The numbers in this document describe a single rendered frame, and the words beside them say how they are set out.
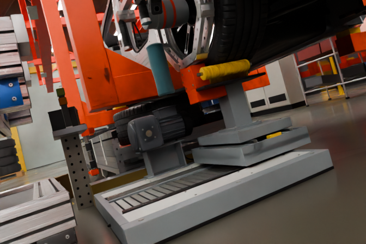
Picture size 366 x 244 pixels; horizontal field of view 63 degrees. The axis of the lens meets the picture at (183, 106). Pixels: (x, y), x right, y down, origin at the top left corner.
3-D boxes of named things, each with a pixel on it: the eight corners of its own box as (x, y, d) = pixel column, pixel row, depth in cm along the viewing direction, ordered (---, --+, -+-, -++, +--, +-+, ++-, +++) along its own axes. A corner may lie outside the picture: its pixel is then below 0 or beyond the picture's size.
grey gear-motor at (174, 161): (217, 158, 168) (201, 97, 170) (147, 182, 151) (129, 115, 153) (203, 158, 185) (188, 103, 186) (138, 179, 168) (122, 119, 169)
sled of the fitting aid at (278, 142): (311, 144, 134) (305, 123, 135) (246, 169, 120) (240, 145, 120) (247, 146, 180) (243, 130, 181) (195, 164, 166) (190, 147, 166)
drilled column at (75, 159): (96, 203, 172) (78, 133, 174) (78, 210, 168) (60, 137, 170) (94, 201, 181) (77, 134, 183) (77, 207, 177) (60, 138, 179)
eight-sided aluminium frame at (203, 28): (226, 46, 122) (191, -80, 124) (212, 48, 119) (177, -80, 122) (177, 77, 171) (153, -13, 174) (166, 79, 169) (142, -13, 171)
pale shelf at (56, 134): (87, 128, 158) (86, 123, 158) (53, 137, 151) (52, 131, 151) (81, 134, 197) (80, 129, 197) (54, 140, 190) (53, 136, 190)
